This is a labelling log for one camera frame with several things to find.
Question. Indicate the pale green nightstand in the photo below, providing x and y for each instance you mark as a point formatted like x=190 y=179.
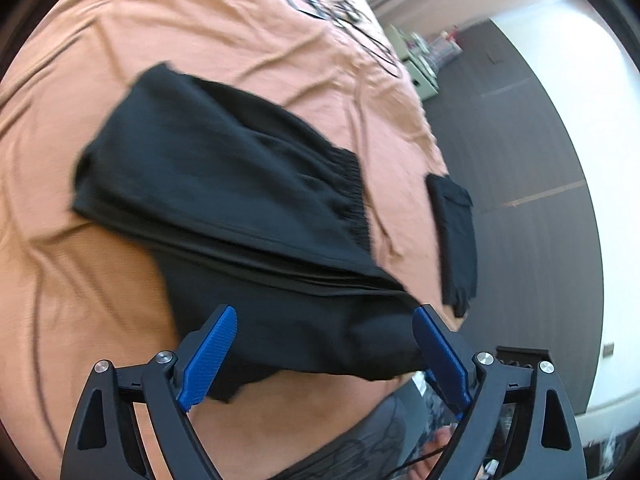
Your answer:
x=425 y=85

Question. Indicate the orange blanket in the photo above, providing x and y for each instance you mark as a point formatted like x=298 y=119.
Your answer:
x=100 y=85

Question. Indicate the folded black pants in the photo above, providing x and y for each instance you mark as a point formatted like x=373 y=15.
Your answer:
x=457 y=240

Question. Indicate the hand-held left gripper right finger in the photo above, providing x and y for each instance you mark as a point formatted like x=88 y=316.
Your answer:
x=440 y=355

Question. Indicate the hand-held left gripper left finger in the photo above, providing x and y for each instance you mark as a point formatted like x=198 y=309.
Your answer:
x=210 y=355

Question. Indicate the striped paper bag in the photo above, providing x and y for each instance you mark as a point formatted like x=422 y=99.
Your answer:
x=445 y=45

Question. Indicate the black pants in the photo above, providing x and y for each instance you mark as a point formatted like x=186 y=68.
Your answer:
x=457 y=240
x=225 y=200

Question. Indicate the grey patterned blanket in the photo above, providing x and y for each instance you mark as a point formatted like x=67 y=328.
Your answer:
x=360 y=440

